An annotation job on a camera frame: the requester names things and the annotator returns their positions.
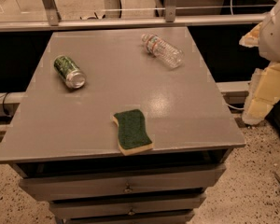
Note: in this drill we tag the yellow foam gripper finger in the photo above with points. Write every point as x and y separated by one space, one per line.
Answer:
251 39
263 94

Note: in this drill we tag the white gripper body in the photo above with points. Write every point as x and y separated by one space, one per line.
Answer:
276 36

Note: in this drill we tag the clear plastic water bottle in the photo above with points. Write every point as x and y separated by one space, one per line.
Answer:
161 49

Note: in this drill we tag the green and yellow sponge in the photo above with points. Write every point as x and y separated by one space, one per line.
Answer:
132 134

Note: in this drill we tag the green soda can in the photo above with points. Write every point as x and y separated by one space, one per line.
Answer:
70 73

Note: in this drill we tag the grey drawer cabinet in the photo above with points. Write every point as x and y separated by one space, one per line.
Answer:
107 134

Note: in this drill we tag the metal railing frame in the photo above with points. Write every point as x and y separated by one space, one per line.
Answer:
57 15

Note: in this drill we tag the grey pipe with black cable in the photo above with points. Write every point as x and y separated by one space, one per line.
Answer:
9 102

